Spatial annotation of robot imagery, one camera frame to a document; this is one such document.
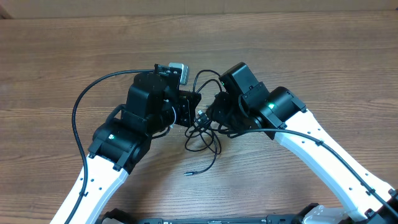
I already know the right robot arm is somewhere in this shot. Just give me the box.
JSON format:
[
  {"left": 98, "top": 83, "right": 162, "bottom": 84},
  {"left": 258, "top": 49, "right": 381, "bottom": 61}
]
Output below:
[{"left": 206, "top": 62, "right": 397, "bottom": 223}]

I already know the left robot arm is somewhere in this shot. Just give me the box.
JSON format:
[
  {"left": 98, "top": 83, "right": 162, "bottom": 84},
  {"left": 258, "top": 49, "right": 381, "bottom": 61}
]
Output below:
[{"left": 52, "top": 68, "right": 201, "bottom": 223}]

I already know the black cable bundle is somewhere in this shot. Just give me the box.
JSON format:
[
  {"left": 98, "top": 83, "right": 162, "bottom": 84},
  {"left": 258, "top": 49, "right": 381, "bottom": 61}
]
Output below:
[{"left": 183, "top": 69, "right": 224, "bottom": 177}]

